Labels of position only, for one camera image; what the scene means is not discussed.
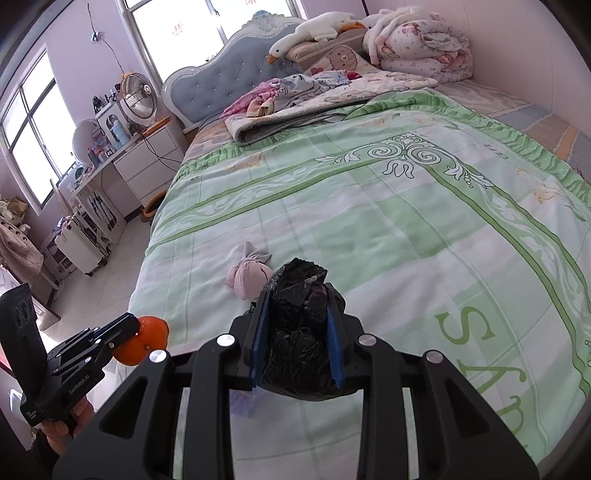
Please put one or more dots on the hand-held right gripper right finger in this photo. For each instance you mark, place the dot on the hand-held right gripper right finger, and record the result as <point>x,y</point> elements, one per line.
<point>333,341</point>

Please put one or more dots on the bear print pillow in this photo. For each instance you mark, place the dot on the bear print pillow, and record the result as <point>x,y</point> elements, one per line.
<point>339,57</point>

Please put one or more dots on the white desk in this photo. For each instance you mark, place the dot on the white desk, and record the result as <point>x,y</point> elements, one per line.
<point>99,173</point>

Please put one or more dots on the blue tufted headboard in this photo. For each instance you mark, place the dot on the blue tufted headboard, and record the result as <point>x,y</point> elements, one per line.
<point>221,78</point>

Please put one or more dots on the large window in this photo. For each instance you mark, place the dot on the large window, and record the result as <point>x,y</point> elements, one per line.
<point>203,27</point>

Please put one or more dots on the pink knotted cloth bundle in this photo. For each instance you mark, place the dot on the pink knotted cloth bundle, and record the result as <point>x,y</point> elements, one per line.
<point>249,277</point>

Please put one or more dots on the person's left hand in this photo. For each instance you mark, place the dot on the person's left hand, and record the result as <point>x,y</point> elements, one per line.
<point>62,436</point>

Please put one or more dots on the pink garment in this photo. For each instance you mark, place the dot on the pink garment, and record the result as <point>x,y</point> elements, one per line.
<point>254,99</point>

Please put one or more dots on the blue bottle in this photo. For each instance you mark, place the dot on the blue bottle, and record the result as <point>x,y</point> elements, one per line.
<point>119,131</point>

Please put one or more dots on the grey printed garment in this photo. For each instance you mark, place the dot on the grey printed garment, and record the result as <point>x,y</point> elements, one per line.
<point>314,83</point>

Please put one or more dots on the folded floral quilt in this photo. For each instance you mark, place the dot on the folded floral quilt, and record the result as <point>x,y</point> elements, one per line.
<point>415,46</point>

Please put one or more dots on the green patterned bed cover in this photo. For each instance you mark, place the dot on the green patterned bed cover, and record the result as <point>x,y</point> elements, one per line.
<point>369,221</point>

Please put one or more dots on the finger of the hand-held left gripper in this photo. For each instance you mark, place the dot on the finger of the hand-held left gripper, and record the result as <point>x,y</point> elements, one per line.
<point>97,357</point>
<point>115,330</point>

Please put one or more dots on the black plastic bag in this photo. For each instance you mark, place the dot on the black plastic bag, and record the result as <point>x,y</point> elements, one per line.
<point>300,341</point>

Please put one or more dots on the round electric fan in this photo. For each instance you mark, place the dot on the round electric fan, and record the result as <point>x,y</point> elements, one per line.
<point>138,99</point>

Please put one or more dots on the white goose plush toy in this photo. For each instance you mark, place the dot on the white goose plush toy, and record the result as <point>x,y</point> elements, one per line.
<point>318,30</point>

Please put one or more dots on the round table mirror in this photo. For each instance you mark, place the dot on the round table mirror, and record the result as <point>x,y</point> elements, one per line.
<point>83,138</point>

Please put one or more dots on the white nightstand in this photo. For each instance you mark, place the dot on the white nightstand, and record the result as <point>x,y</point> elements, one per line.
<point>147,161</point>

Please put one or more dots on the brown round basket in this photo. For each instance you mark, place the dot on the brown round basket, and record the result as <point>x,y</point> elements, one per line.
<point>152,205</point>

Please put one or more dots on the orange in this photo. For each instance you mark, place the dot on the orange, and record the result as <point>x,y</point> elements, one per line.
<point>143,339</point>

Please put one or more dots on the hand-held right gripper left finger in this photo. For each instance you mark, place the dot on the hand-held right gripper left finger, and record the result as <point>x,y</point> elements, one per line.
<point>261,332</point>

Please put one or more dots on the white suitcase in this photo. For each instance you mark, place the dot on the white suitcase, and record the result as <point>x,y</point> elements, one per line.
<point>81,244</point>

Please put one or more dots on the cream printed folded blanket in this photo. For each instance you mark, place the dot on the cream printed folded blanket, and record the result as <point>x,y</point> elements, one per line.
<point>351,94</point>

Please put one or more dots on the beige hanging coat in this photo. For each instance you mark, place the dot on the beige hanging coat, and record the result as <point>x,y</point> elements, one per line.
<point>16,249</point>

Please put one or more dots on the side window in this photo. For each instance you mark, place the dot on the side window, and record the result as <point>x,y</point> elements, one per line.
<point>32,134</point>

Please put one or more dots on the striped bed sheet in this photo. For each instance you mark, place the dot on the striped bed sheet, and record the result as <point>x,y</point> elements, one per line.
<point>531,120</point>

